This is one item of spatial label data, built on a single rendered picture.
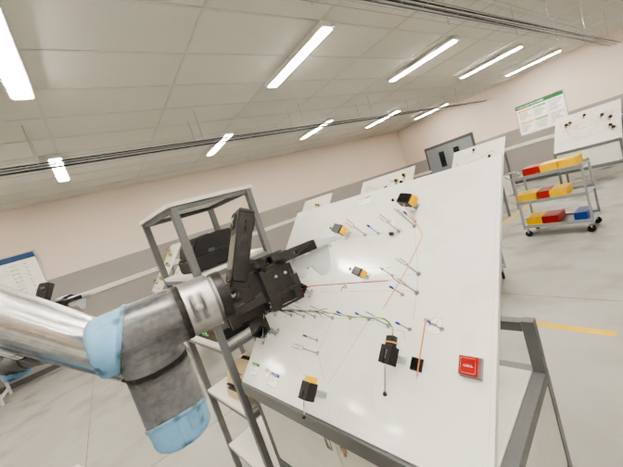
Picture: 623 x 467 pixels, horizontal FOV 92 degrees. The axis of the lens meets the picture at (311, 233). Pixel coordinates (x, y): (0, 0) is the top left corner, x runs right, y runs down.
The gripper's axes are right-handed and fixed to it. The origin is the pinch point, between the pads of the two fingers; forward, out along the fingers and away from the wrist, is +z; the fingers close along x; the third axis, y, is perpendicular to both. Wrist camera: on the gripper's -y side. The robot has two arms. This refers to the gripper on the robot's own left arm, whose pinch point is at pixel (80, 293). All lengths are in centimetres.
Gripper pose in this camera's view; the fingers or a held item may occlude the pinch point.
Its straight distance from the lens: 157.5
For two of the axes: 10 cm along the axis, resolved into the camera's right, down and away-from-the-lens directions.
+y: 1.8, 9.8, 1.3
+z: 1.3, -1.5, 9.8
